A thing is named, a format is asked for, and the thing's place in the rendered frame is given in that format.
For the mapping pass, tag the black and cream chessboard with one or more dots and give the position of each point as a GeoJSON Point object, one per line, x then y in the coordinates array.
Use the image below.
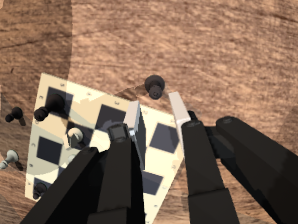
{"type": "Point", "coordinates": [93, 111]}

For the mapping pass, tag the white pawn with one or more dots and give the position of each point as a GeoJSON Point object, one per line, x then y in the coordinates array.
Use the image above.
{"type": "Point", "coordinates": [70, 158]}

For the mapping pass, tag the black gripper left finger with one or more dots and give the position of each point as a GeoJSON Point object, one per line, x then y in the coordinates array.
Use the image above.
{"type": "Point", "coordinates": [70, 199]}

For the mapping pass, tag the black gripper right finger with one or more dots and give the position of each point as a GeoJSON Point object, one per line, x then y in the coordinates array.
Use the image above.
{"type": "Point", "coordinates": [266, 169]}

